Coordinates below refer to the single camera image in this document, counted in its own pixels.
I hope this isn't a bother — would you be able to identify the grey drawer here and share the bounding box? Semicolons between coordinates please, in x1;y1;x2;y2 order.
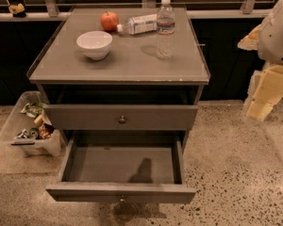
43;105;198;131
46;131;195;203

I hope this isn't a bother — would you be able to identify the brass upper drawer knob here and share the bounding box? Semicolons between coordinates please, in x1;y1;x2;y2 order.
119;116;126;124

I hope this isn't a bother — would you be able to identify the upright clear water bottle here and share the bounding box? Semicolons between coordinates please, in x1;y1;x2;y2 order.
157;0;175;59

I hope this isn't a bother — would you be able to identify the small yellow black figurine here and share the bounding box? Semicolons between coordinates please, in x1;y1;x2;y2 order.
8;3;26;18

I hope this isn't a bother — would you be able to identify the lying plastic bottle white label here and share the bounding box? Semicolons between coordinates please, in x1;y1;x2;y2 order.
117;14;157;35

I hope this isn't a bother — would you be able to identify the clear plastic trash bin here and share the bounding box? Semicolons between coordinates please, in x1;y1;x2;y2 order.
0;91;61;156

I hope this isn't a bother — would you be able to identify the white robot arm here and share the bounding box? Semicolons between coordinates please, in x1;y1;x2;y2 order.
238;0;283;121

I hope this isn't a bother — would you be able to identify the green snack wrapper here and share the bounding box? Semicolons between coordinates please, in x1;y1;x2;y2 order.
21;103;43;119

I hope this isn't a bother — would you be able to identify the grey wooden drawer cabinet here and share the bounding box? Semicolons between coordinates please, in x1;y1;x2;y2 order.
25;5;211;143

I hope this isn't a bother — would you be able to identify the red apple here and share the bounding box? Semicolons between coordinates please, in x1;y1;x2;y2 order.
100;11;119;32

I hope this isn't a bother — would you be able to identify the white ceramic bowl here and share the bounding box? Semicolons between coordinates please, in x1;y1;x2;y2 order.
76;31;112;60

